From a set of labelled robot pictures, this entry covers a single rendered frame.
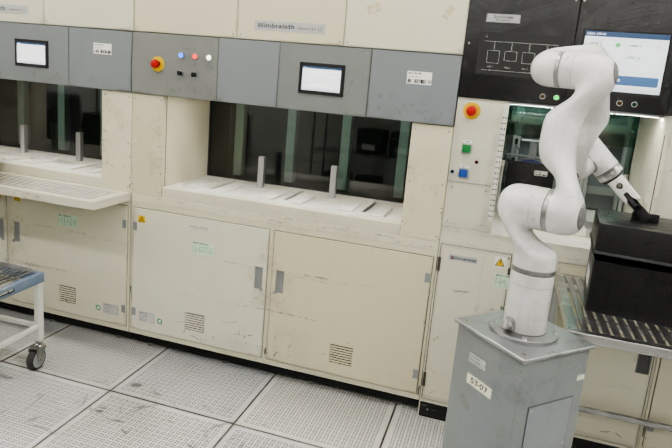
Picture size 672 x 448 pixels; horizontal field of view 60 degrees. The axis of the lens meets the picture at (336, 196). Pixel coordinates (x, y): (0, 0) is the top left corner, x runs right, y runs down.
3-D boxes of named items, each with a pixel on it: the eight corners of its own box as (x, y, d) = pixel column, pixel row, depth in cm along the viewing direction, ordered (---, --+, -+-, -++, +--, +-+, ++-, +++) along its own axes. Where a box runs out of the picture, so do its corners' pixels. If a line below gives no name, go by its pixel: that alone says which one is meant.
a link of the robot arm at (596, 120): (580, 112, 170) (583, 188, 188) (616, 85, 174) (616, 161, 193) (555, 103, 176) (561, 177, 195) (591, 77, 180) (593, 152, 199)
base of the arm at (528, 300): (524, 350, 155) (534, 285, 151) (476, 321, 171) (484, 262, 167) (572, 340, 164) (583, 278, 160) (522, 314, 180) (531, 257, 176)
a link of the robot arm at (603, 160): (604, 174, 186) (623, 159, 189) (578, 142, 188) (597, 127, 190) (589, 181, 194) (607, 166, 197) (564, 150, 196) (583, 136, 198)
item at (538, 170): (499, 203, 281) (508, 139, 275) (499, 196, 300) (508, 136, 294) (552, 211, 275) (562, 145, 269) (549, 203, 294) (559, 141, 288)
